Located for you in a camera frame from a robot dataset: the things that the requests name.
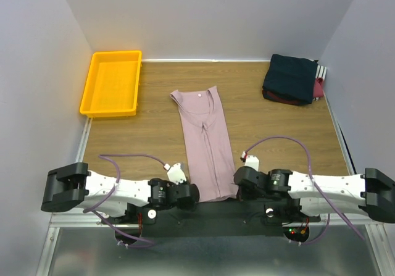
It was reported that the pink tank top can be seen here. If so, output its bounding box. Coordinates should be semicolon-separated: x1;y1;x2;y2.
170;86;238;203

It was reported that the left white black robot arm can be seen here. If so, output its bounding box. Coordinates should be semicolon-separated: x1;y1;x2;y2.
41;162;200;223

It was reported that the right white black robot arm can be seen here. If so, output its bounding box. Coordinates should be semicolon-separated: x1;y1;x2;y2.
234;166;394;224

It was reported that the maroon folded tank top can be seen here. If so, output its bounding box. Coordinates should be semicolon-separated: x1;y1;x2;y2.
262;78;325;106

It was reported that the striped folded tank top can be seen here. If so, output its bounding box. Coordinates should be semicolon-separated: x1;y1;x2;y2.
315;64;327;80

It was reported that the yellow plastic tray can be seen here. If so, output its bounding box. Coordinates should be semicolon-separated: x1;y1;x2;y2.
79;50;142;118

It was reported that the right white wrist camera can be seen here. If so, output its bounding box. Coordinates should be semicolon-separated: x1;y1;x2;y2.
241;152;260;171

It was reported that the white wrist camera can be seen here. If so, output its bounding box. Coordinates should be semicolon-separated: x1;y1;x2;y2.
164;163;188;185
241;152;260;171

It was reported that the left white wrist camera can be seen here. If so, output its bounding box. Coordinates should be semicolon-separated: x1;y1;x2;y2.
164;163;188;185

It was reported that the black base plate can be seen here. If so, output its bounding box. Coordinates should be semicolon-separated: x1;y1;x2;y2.
101;200;322;238

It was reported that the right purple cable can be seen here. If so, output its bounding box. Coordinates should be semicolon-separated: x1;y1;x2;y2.
240;136;365;246

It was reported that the aluminium frame rail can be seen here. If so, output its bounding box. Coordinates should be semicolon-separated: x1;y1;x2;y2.
49;213;102;228

